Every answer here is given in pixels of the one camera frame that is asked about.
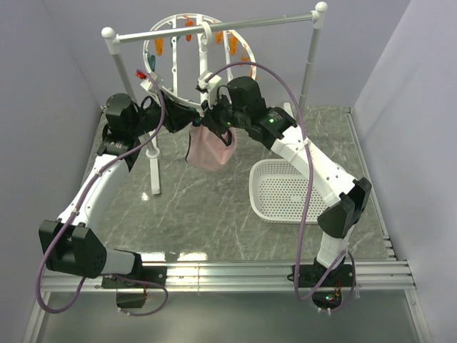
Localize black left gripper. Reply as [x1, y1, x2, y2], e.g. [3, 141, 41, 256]
[130, 89, 200, 137]

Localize teal left back peg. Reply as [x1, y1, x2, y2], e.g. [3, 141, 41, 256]
[146, 54, 156, 72]

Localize orange right middle peg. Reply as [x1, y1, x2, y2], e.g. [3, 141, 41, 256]
[240, 44, 258, 80]

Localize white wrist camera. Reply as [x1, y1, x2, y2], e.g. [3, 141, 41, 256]
[196, 71, 223, 109]
[135, 69, 164, 99]

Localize orange peg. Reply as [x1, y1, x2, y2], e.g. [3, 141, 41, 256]
[215, 31, 224, 45]
[154, 38, 164, 56]
[240, 44, 258, 80]
[184, 16, 194, 42]
[228, 35, 238, 56]

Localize orange back centre peg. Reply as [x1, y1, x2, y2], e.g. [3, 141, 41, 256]
[184, 16, 194, 42]

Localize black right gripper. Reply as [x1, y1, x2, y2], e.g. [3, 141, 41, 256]
[202, 90, 249, 136]

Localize white perforated plastic basket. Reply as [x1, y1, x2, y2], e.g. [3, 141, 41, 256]
[248, 159, 308, 224]

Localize orange right back peg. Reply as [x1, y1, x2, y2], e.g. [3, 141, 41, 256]
[215, 31, 224, 45]

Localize white round clip hanger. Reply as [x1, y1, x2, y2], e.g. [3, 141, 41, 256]
[142, 30, 256, 111]

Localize orange back left peg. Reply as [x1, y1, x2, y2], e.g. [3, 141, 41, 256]
[154, 38, 164, 56]

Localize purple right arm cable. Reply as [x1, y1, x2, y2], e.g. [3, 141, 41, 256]
[210, 61, 357, 314]

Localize orange right upper peg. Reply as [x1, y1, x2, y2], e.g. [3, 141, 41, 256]
[228, 35, 238, 56]

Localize teal front clothes peg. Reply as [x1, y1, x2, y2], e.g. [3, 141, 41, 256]
[192, 119, 201, 128]

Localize pink underwear navy trim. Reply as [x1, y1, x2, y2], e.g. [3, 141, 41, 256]
[186, 124, 238, 172]

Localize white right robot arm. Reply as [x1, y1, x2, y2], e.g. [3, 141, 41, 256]
[196, 74, 372, 286]

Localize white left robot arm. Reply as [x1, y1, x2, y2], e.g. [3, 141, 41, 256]
[39, 93, 199, 287]

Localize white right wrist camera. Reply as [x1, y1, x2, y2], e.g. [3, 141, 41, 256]
[196, 71, 223, 109]

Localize white clothes rack stand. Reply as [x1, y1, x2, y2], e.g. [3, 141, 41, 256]
[99, 14, 313, 175]

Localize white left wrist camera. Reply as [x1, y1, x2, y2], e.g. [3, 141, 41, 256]
[135, 69, 164, 99]

